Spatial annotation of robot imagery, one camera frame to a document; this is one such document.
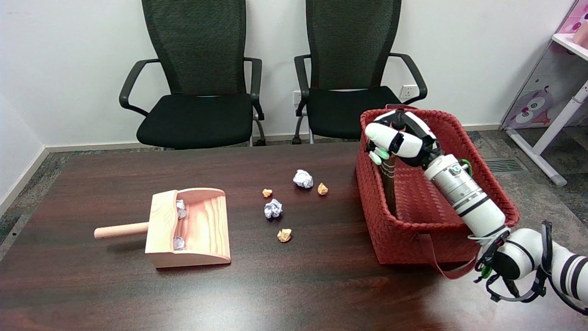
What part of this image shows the red woven basket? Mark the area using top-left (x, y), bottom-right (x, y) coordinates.
top-left (356, 106), bottom-right (520, 280)

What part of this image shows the broom with pink handle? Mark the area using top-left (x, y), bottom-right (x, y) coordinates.
top-left (379, 110), bottom-right (406, 217)

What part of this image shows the wooden dustpan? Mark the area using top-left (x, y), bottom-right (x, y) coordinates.
top-left (94, 188), bottom-right (232, 269)

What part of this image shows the black mesh office chair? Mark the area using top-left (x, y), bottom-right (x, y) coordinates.
top-left (119, 0), bottom-right (267, 150)
top-left (293, 0), bottom-right (428, 145)

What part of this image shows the white desk leg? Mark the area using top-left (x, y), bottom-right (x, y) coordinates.
top-left (507, 80), bottom-right (588, 187)

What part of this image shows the floor vent grille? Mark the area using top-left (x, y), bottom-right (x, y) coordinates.
top-left (487, 158), bottom-right (525, 173)

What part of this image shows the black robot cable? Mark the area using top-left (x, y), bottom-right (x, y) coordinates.
top-left (475, 220), bottom-right (553, 304)

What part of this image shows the pink owl print shelf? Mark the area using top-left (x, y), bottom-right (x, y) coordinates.
top-left (500, 0), bottom-right (588, 131)

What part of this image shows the white and black right hand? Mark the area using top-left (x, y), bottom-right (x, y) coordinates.
top-left (365, 109), bottom-right (443, 169)

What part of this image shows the pink item on shelf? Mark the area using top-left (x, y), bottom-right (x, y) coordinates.
top-left (572, 22), bottom-right (588, 47)

